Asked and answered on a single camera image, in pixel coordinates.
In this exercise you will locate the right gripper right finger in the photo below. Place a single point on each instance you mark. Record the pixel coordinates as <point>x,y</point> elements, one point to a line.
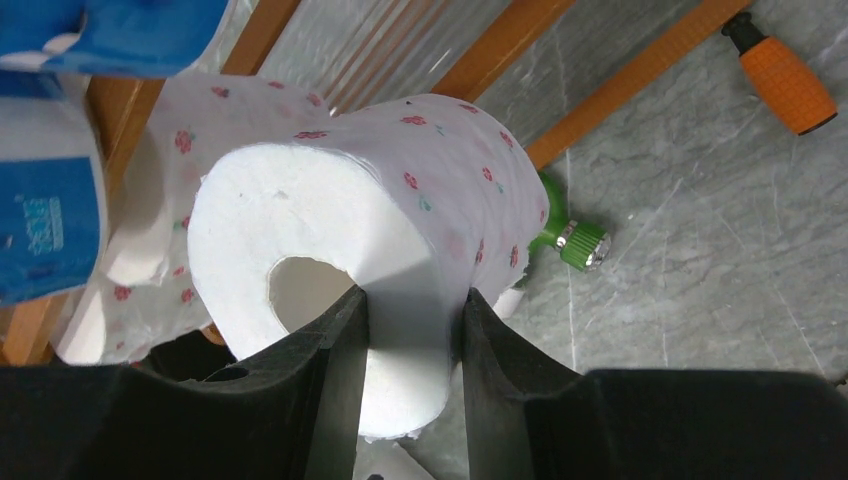
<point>530,417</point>

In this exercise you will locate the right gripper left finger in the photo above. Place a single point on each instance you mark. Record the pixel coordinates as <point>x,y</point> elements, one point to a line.
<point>290,411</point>

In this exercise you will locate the white floral paper roll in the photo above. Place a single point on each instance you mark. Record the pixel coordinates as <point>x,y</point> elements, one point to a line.
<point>141,295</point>
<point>417,201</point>

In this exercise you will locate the blue paper roll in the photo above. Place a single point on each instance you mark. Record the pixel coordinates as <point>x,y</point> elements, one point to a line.
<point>53,200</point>
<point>136,38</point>

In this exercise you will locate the orange wooden shelf rack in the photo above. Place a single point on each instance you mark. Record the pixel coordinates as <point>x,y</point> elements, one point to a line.
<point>121,107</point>

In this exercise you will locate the green plastic pipe fitting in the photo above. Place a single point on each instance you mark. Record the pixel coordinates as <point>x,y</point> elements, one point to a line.
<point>579,244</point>

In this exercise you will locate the orange handled screwdriver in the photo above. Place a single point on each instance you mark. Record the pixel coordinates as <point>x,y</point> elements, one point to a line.
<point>785,83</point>

